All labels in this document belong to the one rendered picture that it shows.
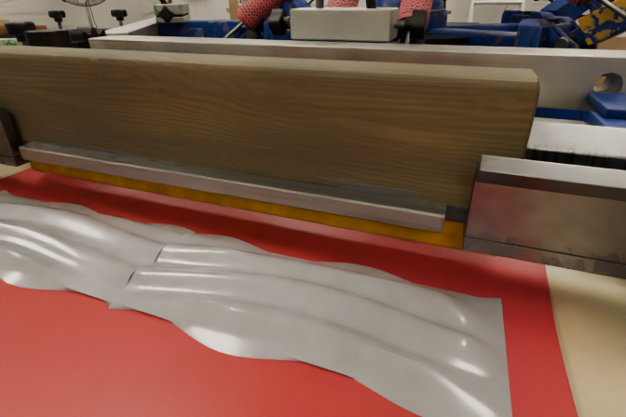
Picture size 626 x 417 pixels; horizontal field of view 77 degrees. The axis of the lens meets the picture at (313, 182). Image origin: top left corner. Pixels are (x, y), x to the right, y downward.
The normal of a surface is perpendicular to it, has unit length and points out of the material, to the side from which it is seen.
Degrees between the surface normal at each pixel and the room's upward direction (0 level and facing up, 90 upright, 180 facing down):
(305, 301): 27
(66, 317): 0
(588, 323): 0
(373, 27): 90
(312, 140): 90
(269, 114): 90
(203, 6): 90
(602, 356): 0
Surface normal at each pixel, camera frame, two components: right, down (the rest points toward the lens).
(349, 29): -0.34, 0.41
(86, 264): -0.27, -0.54
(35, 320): -0.01, -0.90
